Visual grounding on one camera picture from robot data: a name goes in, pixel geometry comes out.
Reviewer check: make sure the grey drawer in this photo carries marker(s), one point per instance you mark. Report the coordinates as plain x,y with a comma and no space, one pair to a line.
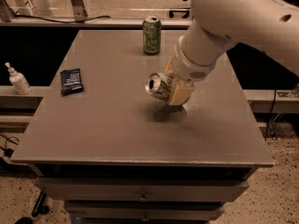
142,190
144,211

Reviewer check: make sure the dark blue snack packet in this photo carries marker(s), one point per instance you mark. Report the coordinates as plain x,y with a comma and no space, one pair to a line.
71,81

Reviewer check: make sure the white pump bottle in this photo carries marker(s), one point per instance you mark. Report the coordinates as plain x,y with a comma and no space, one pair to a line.
18,80

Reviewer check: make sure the grey lower drawer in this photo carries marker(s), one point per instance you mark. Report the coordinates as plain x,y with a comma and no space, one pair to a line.
144,211

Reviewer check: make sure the white 7up soda can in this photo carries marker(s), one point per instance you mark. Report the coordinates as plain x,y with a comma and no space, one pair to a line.
158,85

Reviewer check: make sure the green soda can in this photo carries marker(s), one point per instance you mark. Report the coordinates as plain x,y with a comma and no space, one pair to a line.
151,35

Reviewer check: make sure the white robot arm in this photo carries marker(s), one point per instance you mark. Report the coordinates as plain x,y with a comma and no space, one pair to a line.
270,26

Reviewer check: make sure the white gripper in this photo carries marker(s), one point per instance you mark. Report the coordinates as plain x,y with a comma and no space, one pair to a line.
189,68

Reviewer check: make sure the grey top drawer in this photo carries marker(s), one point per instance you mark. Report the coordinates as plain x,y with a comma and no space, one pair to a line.
142,190

